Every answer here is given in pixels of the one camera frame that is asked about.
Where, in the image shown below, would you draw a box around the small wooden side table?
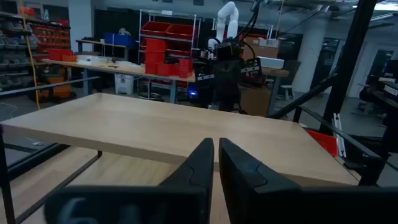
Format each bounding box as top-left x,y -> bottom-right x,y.
75,39 -> 131,62

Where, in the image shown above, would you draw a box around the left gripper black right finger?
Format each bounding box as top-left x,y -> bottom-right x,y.
218,138 -> 302,224

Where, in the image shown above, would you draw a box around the orange drum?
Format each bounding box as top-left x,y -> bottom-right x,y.
46,76 -> 73,100

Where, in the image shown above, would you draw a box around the metal wire rack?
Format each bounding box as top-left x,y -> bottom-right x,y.
137,9 -> 201,100

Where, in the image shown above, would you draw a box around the cardboard box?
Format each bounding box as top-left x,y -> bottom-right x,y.
239,86 -> 272,118
241,36 -> 280,61

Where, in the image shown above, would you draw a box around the black rig frame post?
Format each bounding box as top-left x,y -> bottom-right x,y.
267,0 -> 379,135

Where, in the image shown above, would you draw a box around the wooden workbench with metal leg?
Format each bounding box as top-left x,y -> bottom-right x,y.
260,67 -> 290,116

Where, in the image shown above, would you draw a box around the storage rack with bins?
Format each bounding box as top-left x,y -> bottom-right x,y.
0,11 -> 72,94

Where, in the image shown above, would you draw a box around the blue storage bin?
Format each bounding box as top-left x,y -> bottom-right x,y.
104,32 -> 135,48

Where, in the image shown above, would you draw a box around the white stool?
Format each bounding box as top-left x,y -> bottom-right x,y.
279,84 -> 295,101

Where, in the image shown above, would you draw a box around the red plastic basket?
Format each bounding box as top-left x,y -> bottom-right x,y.
306,129 -> 340,158

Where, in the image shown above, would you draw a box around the long wooden workbench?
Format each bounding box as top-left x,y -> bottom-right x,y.
42,58 -> 197,105

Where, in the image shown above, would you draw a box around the yellow hanging cable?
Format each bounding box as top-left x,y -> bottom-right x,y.
19,0 -> 41,110

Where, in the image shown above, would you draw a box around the black equipment with white label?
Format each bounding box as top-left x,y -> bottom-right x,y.
357,58 -> 398,162

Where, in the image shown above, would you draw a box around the black frame wooden shelf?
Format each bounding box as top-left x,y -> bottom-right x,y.
0,92 -> 386,224

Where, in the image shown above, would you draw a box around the white building column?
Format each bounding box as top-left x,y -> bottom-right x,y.
291,14 -> 328,94

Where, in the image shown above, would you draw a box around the white profile strips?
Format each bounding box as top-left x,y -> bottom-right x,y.
331,112 -> 346,159

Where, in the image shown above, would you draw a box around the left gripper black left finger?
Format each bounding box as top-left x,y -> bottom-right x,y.
159,138 -> 215,224

